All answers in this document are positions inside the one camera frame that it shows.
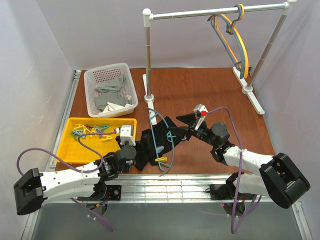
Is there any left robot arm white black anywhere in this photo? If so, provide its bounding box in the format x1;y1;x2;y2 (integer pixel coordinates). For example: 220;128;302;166
13;145;137;216

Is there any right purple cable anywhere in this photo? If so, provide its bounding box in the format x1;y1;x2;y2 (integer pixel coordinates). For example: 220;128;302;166
207;106;262;235

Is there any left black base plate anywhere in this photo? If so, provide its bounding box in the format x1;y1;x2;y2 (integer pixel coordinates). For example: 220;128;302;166
77;185;122;202

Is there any teal clothespin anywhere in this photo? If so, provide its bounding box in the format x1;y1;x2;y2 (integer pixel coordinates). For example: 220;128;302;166
71;129;86;141

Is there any purple clothespin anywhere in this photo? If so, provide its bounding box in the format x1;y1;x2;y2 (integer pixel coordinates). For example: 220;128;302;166
84;125;109;138

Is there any yellow plastic hanger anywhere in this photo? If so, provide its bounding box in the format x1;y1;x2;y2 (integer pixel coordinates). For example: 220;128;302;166
210;3;249;79

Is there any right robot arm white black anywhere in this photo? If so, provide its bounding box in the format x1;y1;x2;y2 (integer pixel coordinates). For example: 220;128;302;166
169;113;311;209

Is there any teal plastic hanger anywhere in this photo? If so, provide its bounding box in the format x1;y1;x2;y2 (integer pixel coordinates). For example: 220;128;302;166
146;107;176;177

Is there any yellow plastic tray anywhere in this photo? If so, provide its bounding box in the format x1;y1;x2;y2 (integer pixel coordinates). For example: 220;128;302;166
57;117;137;164

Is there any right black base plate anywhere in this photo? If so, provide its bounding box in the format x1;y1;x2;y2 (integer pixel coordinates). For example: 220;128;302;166
208;184;236;200

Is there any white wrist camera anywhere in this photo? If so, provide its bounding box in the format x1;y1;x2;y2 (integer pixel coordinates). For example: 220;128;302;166
115;124;136;146
193;104;208;131

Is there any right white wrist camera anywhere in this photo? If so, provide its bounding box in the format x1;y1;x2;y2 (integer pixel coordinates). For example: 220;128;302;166
193;104;208;131

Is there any white cloth in basket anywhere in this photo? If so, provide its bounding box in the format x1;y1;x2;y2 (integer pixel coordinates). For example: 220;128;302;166
102;94;133;113

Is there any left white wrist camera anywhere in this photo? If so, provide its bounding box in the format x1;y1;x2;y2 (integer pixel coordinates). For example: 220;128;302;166
115;124;136;146

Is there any white metal clothes rack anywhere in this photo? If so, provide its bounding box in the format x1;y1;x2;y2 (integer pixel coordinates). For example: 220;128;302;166
142;0;296;127

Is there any purple cable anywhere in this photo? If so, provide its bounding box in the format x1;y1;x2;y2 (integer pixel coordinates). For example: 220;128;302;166
207;106;262;235
16;127;121;233

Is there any grey-blue plastic hanger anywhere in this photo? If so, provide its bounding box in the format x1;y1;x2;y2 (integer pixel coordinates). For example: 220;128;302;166
207;4;247;79

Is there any grey cloth in basket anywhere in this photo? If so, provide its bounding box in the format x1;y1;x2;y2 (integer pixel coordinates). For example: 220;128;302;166
94;75;127;112

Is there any black underwear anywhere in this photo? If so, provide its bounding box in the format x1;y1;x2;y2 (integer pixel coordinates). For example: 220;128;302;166
134;116;177;171

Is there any white plastic laundry basket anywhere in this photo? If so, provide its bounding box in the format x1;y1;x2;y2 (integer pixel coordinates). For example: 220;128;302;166
84;63;138;118

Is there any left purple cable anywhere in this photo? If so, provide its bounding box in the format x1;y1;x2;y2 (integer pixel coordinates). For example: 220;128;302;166
16;127;121;233

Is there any aluminium rail frame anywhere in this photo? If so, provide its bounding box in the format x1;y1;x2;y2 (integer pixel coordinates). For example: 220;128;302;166
27;68;311;240

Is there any pale yellow clothespin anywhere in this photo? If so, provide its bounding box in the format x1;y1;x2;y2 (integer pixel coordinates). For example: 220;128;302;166
73;123;95;134

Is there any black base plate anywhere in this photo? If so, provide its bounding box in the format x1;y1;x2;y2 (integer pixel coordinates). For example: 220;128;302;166
77;185;122;202
208;184;236;200

